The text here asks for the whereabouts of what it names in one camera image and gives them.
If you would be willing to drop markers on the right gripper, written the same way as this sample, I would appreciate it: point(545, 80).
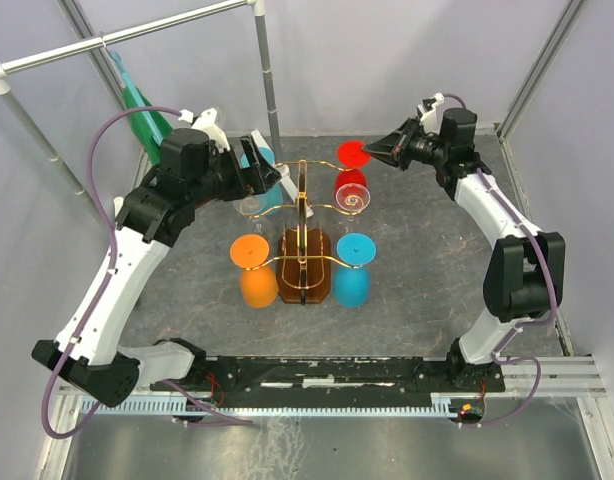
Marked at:
point(397, 142)

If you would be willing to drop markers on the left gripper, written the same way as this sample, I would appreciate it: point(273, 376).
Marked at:
point(260, 176)

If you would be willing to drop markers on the red wine glass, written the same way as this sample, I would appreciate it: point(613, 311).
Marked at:
point(351, 156)

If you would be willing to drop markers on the clear wine glass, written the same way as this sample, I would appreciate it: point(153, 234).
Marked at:
point(352, 199)
point(251, 209)

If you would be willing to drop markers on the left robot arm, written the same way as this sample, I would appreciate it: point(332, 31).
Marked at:
point(197, 166)

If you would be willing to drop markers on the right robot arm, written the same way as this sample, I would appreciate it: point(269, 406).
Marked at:
point(523, 284)

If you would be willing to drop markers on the light blue back glass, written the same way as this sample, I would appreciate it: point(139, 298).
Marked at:
point(273, 197)

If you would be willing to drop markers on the brown wooden rack base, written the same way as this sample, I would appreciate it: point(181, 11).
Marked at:
point(307, 282)

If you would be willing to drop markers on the orange wine glass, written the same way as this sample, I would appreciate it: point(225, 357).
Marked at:
point(258, 283)

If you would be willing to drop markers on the blue front wine glass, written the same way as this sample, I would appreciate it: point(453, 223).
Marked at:
point(352, 283)

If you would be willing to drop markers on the green cloth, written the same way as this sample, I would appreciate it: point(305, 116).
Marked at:
point(141, 128)

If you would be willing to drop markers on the blue clothes hanger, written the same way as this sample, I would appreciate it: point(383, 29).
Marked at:
point(127, 81)

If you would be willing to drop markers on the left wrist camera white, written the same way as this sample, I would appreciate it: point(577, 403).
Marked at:
point(207, 122)

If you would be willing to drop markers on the gold wire glass rack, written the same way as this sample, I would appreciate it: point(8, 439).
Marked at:
point(302, 207)

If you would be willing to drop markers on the light blue cable duct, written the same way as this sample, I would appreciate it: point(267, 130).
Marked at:
point(431, 406)

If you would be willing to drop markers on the silver clothes rail frame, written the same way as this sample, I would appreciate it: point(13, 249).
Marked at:
point(207, 62)

